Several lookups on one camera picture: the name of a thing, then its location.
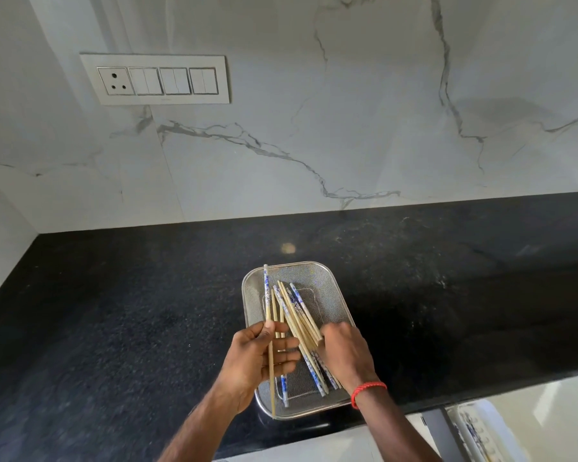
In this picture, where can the person's left hand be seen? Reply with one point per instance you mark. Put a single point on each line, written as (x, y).
(248, 360)

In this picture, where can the person's right hand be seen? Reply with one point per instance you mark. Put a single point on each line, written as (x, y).
(349, 353)

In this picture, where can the person's right fingers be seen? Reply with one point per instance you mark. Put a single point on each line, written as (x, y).
(328, 337)

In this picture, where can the person's left thumb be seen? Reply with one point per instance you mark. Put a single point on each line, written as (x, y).
(257, 329)

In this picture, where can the bundle of patterned chopsticks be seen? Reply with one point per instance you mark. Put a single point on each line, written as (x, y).
(296, 319)

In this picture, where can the single blue-tipped wooden chopstick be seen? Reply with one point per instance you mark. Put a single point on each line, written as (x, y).
(271, 384)

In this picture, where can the person's right forearm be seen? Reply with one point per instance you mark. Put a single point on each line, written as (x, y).
(395, 428)

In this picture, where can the person's left forearm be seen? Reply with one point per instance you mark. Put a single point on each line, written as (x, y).
(204, 428)

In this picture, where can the metal mesh tray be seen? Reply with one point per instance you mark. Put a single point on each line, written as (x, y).
(318, 288)

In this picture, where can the white glossy cabinet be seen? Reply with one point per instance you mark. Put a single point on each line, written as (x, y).
(549, 418)

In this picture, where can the white wall switch panel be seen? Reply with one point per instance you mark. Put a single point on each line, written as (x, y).
(155, 80)

